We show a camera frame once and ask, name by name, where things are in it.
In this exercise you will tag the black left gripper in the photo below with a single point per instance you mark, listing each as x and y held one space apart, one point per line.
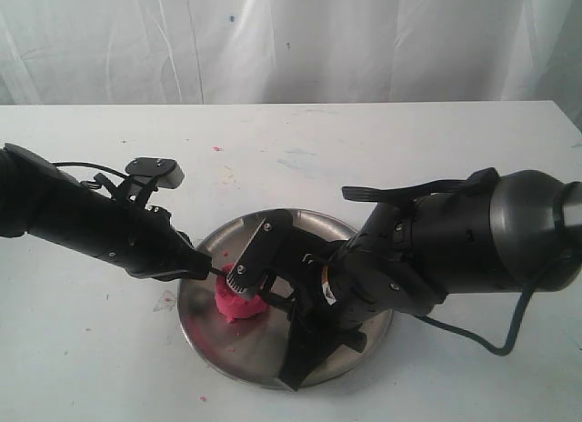
144 243

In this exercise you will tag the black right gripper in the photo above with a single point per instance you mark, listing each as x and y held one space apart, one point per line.
341 284

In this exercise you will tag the pink dough lump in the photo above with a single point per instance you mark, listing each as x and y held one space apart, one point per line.
232 306

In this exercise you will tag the black knife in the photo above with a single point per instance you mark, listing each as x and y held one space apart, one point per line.
281 288

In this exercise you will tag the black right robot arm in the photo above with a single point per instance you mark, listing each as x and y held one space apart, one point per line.
519 233

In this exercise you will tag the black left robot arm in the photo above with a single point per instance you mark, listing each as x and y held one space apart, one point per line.
39 199

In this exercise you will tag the round steel plate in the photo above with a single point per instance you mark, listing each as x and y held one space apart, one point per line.
252 350

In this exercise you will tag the white backdrop curtain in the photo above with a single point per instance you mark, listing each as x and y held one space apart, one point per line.
288 51

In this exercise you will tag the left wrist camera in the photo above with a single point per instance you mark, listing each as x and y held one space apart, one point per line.
164 172

